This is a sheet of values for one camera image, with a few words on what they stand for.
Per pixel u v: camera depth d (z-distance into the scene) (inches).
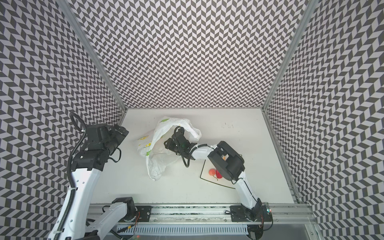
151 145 28.5
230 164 20.9
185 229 27.3
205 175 33.3
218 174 32.8
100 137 20.0
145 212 28.6
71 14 29.1
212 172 32.7
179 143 29.6
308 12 27.2
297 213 29.8
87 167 17.3
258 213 25.3
